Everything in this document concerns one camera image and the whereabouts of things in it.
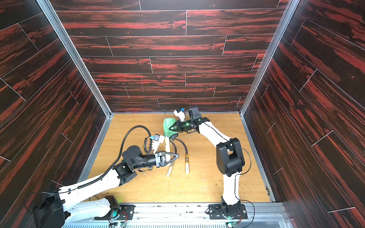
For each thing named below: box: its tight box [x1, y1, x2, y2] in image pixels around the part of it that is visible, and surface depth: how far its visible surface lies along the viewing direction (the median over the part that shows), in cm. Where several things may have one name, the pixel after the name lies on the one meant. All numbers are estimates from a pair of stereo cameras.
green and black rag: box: [163, 117, 179, 141], surface depth 85 cm
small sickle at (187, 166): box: [175, 138, 190, 174], surface depth 92 cm
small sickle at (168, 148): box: [164, 135, 171, 166], surface depth 64 cm
